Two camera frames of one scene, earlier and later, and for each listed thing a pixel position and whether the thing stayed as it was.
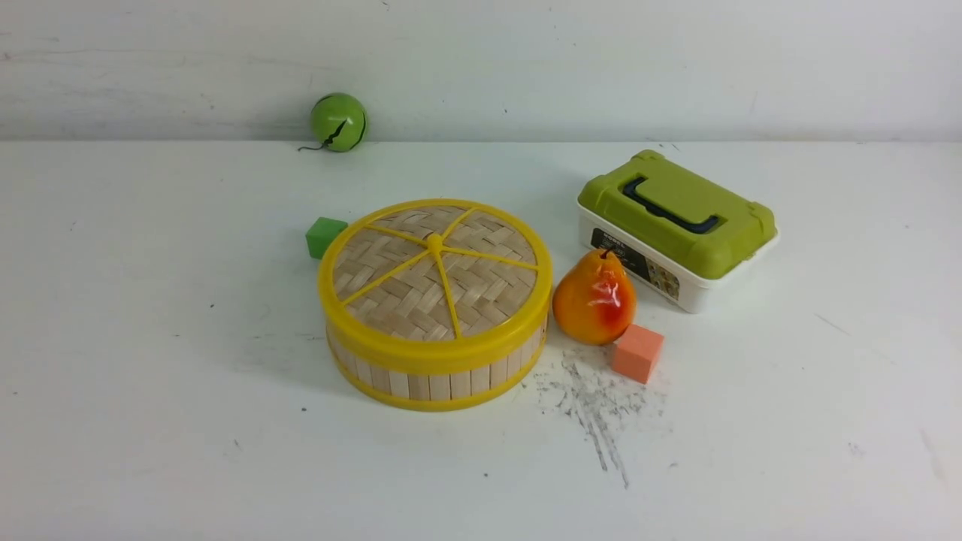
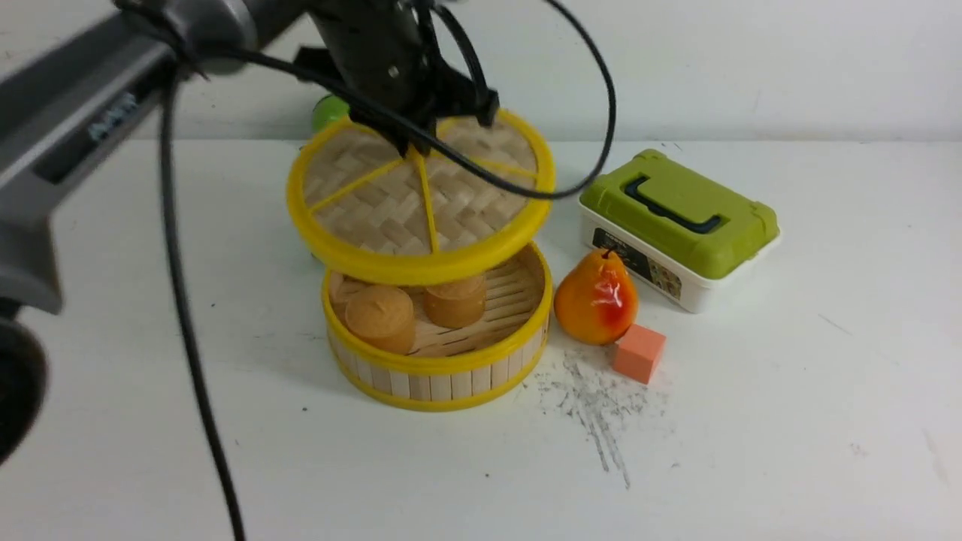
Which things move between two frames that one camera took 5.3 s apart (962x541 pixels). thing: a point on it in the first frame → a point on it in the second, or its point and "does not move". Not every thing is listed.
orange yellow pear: [594, 303] does not move
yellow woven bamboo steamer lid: [435, 282] → [361, 209]
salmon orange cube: [636, 353] does not move
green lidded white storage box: [676, 234] does not move
